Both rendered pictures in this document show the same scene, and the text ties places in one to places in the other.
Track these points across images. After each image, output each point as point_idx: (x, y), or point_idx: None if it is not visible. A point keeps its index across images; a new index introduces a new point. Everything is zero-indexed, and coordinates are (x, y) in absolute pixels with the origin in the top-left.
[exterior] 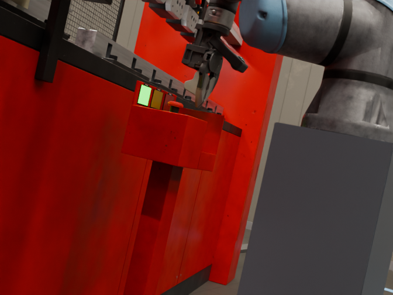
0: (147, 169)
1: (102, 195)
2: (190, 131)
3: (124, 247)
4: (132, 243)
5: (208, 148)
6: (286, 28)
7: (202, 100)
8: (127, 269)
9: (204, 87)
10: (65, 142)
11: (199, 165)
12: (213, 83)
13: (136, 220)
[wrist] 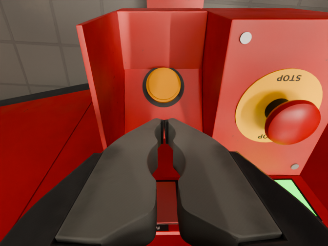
0: (36, 175)
1: None
2: (311, 13)
3: (90, 114)
4: (71, 119)
5: (118, 39)
6: None
7: (173, 120)
8: (79, 107)
9: (199, 157)
10: (314, 151)
11: (194, 8)
12: (96, 190)
13: (65, 132)
